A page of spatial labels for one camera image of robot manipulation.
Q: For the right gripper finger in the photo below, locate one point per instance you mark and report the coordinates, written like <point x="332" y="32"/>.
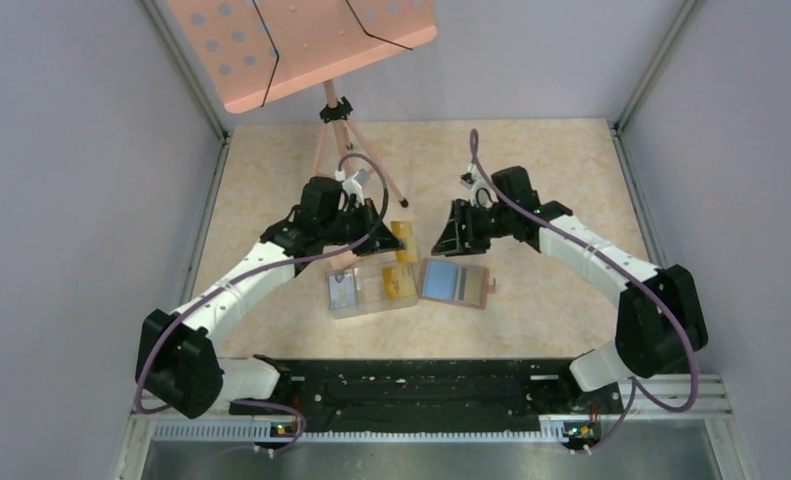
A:
<point x="478" y="230"/>
<point x="454" y="239"/>

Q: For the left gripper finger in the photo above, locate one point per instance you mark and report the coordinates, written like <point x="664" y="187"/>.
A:
<point x="388" y="241"/>
<point x="370" y="245"/>

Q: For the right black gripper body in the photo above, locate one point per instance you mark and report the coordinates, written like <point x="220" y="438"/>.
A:
<point x="498" y="221"/>

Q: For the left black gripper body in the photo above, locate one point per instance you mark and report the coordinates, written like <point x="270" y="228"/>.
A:
<point x="347" y="228"/>

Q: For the clear plastic card box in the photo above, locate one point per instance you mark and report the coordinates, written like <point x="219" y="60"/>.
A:
<point x="371" y="297"/>

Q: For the brown leather card holder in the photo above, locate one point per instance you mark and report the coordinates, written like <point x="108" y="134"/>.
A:
<point x="462" y="285"/>

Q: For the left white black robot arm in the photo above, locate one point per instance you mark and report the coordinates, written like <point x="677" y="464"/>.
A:
<point x="177" y="359"/>

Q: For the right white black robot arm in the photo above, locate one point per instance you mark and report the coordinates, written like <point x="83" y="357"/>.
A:
<point x="659" y="317"/>

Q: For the yellow credit card stack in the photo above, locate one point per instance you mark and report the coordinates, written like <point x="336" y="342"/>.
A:
<point x="399" y="281"/>

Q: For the grey white credit card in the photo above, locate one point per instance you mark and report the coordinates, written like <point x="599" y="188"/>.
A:
<point x="342" y="290"/>

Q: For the pink music stand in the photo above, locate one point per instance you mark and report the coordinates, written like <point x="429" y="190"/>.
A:
<point x="257" y="52"/>

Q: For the pink cylindrical handle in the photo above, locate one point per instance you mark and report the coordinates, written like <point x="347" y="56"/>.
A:
<point x="345" y="260"/>

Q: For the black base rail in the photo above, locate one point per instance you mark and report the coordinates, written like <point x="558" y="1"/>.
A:
<point x="435" y="396"/>

